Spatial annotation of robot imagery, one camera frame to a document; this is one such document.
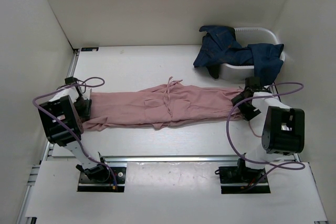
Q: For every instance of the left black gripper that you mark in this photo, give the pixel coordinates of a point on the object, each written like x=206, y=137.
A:
x=86, y=113

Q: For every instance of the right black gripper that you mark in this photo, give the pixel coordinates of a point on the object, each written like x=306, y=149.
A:
x=248, y=114

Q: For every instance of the pink trousers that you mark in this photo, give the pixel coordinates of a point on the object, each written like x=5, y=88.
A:
x=167, y=105

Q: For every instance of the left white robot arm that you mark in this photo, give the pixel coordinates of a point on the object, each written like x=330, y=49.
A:
x=63, y=126

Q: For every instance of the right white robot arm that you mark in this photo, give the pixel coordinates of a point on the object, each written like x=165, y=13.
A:
x=283, y=133

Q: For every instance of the small dark label sticker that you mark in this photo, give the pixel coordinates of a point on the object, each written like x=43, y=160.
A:
x=89, y=49

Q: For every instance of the dark blue jeans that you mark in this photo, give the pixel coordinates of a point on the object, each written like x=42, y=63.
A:
x=219, y=46

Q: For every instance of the white plastic basket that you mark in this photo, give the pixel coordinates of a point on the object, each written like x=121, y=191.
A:
x=267, y=55

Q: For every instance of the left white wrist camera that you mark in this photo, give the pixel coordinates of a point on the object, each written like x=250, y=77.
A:
x=87, y=94

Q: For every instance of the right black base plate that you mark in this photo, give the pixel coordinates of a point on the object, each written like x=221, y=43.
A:
x=231, y=184

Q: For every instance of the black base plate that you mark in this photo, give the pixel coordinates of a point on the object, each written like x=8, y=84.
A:
x=104, y=184
x=231, y=184

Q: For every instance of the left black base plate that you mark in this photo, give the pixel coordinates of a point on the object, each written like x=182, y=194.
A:
x=104, y=184

